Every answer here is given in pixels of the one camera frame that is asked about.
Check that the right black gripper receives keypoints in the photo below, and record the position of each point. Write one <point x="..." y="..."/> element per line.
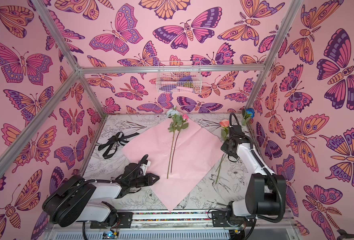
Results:
<point x="229" y="146"/>

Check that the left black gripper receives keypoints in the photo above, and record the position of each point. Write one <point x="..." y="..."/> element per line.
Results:
<point x="149" y="179"/>

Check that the blue fake flower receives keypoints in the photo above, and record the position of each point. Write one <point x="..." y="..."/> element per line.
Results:
<point x="248" y="116"/>

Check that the pink purple wrapping paper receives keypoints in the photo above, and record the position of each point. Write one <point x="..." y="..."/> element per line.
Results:
<point x="181" y="159"/>

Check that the black ribbon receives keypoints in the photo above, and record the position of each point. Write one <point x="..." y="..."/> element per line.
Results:
<point x="111" y="146"/>

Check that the small magenta fake flower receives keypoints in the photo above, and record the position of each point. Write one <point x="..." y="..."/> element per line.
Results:
<point x="182" y="126"/>

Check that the pink fake rose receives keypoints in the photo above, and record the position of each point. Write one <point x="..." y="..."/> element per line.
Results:
<point x="225" y="125"/>

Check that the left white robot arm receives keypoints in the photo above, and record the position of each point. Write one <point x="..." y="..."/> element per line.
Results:
<point x="81" y="200"/>

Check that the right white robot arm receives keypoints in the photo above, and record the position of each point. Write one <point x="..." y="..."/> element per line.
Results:
<point x="266" y="192"/>

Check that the white wire basket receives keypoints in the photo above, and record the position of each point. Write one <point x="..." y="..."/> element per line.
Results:
<point x="179" y="76"/>

